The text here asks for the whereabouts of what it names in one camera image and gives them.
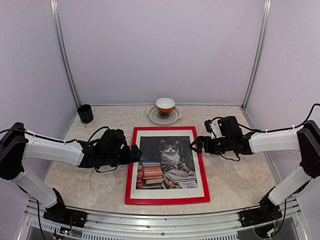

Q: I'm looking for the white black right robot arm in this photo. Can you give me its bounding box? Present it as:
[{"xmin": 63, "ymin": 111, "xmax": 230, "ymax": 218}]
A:
[{"xmin": 189, "ymin": 116, "xmax": 320, "ymax": 222}]

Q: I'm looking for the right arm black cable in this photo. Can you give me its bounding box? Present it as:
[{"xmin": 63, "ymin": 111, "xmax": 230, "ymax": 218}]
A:
[{"xmin": 237, "ymin": 102, "xmax": 320, "ymax": 133}]

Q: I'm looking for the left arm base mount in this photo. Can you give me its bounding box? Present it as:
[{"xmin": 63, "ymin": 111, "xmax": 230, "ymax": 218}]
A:
[{"xmin": 43, "ymin": 204, "xmax": 88, "ymax": 228}]

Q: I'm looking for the left aluminium post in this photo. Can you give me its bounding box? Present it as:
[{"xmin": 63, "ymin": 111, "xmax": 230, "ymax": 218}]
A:
[{"xmin": 50, "ymin": 0, "xmax": 82, "ymax": 108}]

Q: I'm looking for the aluminium post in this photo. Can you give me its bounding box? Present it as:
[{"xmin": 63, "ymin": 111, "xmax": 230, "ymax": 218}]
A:
[
  {"xmin": 50, "ymin": 0, "xmax": 82, "ymax": 108},
  {"xmin": 241, "ymin": 0, "xmax": 272, "ymax": 112}
]

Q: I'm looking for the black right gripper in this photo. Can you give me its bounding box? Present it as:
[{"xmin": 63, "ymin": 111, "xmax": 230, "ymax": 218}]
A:
[{"xmin": 189, "ymin": 135, "xmax": 233, "ymax": 155}]

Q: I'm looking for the cat photo print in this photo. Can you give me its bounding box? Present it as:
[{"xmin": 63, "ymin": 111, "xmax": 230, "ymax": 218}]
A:
[{"xmin": 136, "ymin": 136, "xmax": 198, "ymax": 190}]

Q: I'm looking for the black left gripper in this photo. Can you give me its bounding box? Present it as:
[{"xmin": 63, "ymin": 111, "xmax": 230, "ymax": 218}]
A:
[{"xmin": 101, "ymin": 144, "xmax": 142, "ymax": 168}]

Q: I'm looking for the orange white bowl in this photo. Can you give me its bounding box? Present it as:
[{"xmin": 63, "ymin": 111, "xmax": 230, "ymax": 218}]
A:
[{"xmin": 155, "ymin": 97, "xmax": 176, "ymax": 113}]

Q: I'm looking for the dark green mug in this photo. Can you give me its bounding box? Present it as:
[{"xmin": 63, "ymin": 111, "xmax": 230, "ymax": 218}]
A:
[{"xmin": 77, "ymin": 104, "xmax": 94, "ymax": 124}]

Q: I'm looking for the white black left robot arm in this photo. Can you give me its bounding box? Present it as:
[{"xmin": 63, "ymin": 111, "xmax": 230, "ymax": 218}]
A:
[{"xmin": 0, "ymin": 122, "xmax": 142, "ymax": 223}]

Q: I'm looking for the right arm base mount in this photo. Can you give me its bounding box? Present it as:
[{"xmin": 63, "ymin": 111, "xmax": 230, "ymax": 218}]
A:
[{"xmin": 239, "ymin": 206, "xmax": 283, "ymax": 228}]

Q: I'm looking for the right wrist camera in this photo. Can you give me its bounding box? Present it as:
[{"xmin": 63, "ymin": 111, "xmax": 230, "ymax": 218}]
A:
[{"xmin": 204, "ymin": 117, "xmax": 222, "ymax": 139}]

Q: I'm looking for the right aluminium post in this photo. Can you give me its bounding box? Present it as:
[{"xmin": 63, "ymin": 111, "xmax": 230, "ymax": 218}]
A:
[{"xmin": 241, "ymin": 0, "xmax": 272, "ymax": 112}]

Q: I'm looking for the white mat board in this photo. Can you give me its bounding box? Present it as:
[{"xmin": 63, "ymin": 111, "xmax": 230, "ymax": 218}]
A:
[{"xmin": 129, "ymin": 129, "xmax": 205, "ymax": 200}]

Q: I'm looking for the grey striped plate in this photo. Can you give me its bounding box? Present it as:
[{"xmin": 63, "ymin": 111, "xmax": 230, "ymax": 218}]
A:
[{"xmin": 145, "ymin": 106, "xmax": 183, "ymax": 126}]

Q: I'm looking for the red wooden picture frame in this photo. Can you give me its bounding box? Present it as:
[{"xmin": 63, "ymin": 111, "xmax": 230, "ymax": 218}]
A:
[{"xmin": 124, "ymin": 126, "xmax": 211, "ymax": 206}]

